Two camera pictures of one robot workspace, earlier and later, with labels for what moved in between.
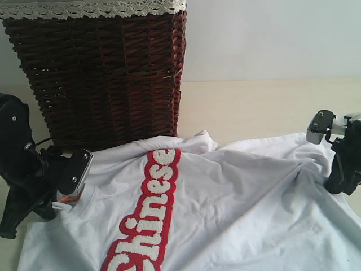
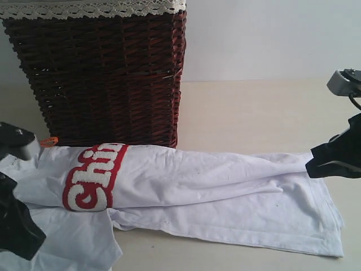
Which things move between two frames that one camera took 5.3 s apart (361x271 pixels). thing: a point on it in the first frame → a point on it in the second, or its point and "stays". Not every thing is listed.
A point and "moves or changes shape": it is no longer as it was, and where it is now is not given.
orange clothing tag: [70, 199] → [49, 142]
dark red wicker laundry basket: [100, 81] stays
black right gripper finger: [343, 178] → [333, 159]
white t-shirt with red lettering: [182, 202] moves or changes shape
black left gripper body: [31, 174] → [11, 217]
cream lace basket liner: [67, 9] stays
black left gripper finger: [44, 209] → [19, 232]
